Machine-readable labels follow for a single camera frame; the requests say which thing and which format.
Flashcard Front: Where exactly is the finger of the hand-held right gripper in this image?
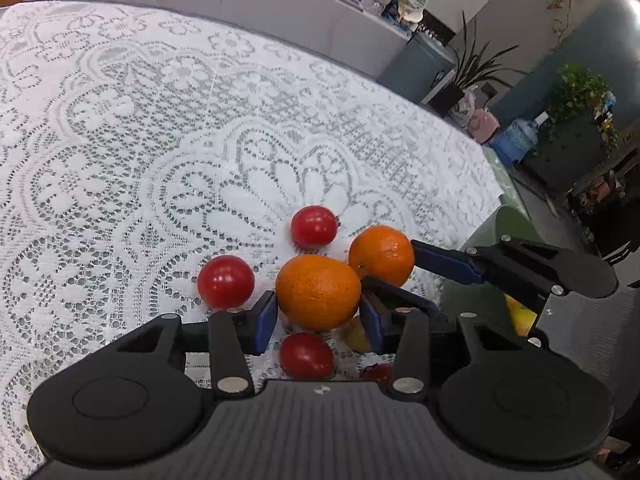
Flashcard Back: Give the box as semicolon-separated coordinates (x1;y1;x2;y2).
410;236;619;317
362;276;449;322

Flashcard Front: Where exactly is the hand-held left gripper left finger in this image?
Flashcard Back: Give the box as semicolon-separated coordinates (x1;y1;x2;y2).
112;290;278;395

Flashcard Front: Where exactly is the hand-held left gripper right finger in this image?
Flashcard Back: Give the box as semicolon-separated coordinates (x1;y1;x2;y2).
360;292;543;397

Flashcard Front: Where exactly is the small brown kiwi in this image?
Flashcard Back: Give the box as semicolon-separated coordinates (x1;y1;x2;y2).
342;316;372;353

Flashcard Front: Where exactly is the red tomato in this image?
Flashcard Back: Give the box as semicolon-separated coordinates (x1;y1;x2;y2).
361;362;396;388
291;205;339;248
279;332;335;380
197;255;256;310

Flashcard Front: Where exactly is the orange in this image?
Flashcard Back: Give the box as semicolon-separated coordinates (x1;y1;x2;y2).
275;254;362;332
348;225;416;288

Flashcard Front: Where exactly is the green colander bowl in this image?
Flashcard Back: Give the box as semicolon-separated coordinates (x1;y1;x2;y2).
440;207;551;341

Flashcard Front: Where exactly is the blue water bottle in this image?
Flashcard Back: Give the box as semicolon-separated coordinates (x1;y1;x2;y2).
492;112;551;166

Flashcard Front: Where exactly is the white plastic bag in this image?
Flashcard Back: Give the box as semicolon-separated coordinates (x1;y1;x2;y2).
452;87;481;128

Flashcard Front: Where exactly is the dark cabinet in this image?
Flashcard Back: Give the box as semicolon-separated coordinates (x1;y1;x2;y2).
522;105;621;191

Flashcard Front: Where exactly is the long-leaf potted plant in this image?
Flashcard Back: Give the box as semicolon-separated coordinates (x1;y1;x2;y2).
422;10;526;116

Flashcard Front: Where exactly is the grey trash bin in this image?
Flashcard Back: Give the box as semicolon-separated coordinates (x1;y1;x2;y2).
377;32;458;106

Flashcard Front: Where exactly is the white lace tablecloth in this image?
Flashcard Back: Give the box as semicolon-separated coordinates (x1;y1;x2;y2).
0;0;506;461

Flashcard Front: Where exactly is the green ivy plant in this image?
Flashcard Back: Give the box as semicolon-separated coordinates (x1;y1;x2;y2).
547;63;621;141

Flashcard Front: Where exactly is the white marble media console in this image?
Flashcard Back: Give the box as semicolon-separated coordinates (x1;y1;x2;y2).
150;0;416;81

